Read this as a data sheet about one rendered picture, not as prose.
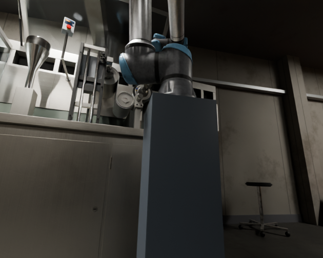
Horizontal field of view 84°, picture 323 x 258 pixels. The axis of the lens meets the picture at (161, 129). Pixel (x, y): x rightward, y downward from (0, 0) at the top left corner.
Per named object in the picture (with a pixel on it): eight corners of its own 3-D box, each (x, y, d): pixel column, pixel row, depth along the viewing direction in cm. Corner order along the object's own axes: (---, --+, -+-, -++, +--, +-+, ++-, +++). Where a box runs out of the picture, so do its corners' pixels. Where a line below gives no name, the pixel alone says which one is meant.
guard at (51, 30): (21, -35, 118) (21, -35, 119) (29, 44, 145) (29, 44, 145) (168, 16, 152) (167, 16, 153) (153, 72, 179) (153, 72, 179)
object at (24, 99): (-3, 127, 98) (21, 40, 113) (8, 132, 111) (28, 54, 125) (27, 130, 103) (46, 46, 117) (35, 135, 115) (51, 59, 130)
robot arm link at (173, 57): (194, 72, 59) (193, 38, 62) (153, 74, 60) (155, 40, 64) (192, 89, 70) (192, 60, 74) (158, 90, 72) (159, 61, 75)
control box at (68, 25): (62, 26, 119) (65, 14, 121) (61, 33, 124) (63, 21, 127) (74, 31, 123) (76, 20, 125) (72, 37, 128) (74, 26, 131)
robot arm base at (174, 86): (205, 101, 57) (204, 74, 60) (159, 96, 54) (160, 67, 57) (188, 116, 71) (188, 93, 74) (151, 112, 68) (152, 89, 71)
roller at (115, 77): (96, 82, 120) (98, 64, 124) (96, 97, 143) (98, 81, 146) (117, 86, 124) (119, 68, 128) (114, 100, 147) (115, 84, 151)
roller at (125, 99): (116, 105, 120) (117, 89, 123) (112, 116, 143) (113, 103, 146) (133, 108, 124) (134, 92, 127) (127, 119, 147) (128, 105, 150)
